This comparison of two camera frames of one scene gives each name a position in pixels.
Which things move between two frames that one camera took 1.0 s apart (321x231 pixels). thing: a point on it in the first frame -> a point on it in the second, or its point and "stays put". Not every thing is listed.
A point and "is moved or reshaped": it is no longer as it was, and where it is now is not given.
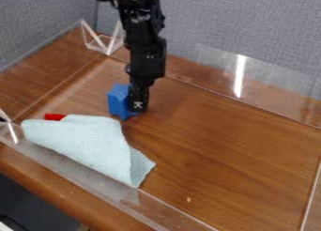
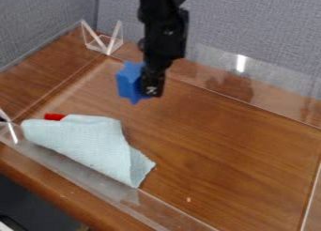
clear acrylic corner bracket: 103,43 stays put
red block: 52,116 stays put
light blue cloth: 94,140 stays put
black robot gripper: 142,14 -> 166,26
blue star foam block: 118,101 is moved or reshaped
